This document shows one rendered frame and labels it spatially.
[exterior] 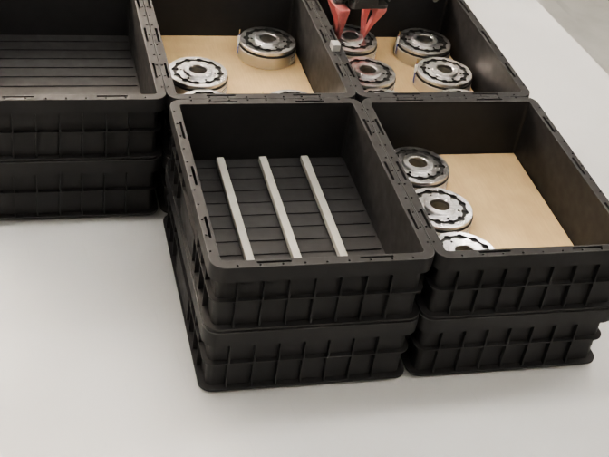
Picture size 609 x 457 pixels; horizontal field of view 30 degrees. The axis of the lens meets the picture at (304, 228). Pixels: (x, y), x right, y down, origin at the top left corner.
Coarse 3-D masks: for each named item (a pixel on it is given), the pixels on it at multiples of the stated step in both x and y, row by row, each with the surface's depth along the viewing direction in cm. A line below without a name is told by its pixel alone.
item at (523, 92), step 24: (312, 0) 204; (456, 0) 212; (480, 24) 204; (360, 96) 179; (384, 96) 179; (408, 96) 180; (432, 96) 181; (456, 96) 182; (480, 96) 183; (504, 96) 184; (528, 96) 187
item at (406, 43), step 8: (408, 32) 214; (416, 32) 214; (424, 32) 214; (432, 32) 215; (400, 40) 210; (408, 40) 211; (440, 40) 212; (448, 40) 213; (408, 48) 208; (416, 48) 209; (424, 48) 209; (432, 48) 209; (440, 48) 211; (448, 48) 210; (432, 56) 208
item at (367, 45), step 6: (348, 24) 211; (360, 30) 211; (366, 36) 209; (372, 36) 209; (342, 42) 206; (366, 42) 207; (372, 42) 207; (348, 48) 204; (354, 48) 205; (360, 48) 205; (366, 48) 205; (372, 48) 206
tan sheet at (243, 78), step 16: (176, 48) 204; (192, 48) 204; (208, 48) 205; (224, 48) 206; (224, 64) 201; (240, 64) 202; (240, 80) 198; (256, 80) 198; (272, 80) 199; (288, 80) 200; (304, 80) 200
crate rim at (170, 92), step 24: (144, 0) 195; (168, 72) 177; (336, 72) 184; (168, 96) 172; (192, 96) 172; (216, 96) 173; (240, 96) 174; (264, 96) 175; (288, 96) 176; (312, 96) 176; (336, 96) 177
